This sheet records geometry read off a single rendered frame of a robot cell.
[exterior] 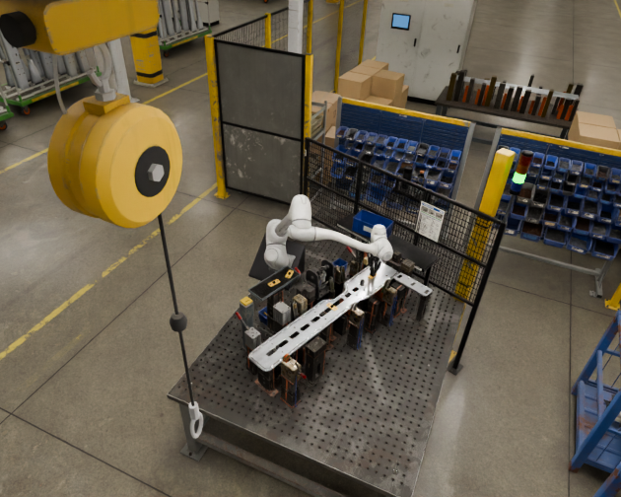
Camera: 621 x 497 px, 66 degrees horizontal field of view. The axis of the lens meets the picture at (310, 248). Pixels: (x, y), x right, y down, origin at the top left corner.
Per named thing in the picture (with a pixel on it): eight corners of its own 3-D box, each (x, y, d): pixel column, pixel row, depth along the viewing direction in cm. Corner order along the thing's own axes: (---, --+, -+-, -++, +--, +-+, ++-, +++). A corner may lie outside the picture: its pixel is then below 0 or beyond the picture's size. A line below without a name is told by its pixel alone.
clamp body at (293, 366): (293, 411, 304) (294, 375, 282) (277, 397, 311) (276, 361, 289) (305, 401, 310) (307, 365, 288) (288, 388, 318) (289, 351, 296)
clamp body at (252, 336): (253, 378, 323) (252, 341, 301) (242, 368, 329) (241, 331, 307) (264, 369, 329) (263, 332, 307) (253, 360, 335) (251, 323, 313)
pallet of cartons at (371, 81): (379, 154, 762) (387, 88, 698) (332, 142, 789) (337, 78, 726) (402, 127, 848) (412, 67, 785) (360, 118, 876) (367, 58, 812)
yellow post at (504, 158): (447, 365, 428) (513, 160, 307) (430, 353, 437) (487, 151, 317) (456, 353, 438) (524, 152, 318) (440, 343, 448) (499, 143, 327)
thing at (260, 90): (312, 217, 608) (320, 52, 488) (308, 223, 598) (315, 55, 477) (221, 192, 648) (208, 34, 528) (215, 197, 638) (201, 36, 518)
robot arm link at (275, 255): (270, 271, 394) (260, 266, 373) (270, 249, 399) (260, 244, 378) (289, 270, 390) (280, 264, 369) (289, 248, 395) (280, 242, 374)
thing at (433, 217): (438, 244, 378) (446, 210, 359) (413, 232, 390) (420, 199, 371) (439, 243, 379) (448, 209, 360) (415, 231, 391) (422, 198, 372)
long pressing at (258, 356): (269, 376, 289) (269, 375, 288) (244, 355, 301) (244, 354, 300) (400, 273, 372) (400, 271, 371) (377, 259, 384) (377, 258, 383)
